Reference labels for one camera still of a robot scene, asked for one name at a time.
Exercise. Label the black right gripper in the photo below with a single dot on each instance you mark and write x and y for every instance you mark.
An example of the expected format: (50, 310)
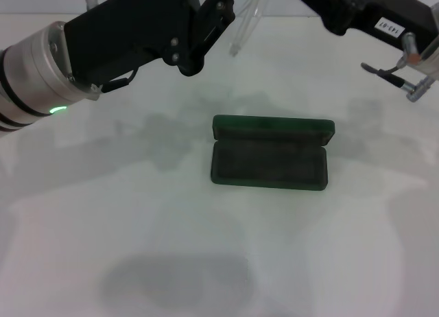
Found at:
(363, 11)

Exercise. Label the clear transparent glasses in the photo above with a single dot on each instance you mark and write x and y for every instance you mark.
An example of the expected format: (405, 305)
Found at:
(245, 22)

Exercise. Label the green glasses case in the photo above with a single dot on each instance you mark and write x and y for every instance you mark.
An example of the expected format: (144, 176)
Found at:
(267, 166)

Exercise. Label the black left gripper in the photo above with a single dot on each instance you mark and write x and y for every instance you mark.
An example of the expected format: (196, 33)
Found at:
(130, 39)

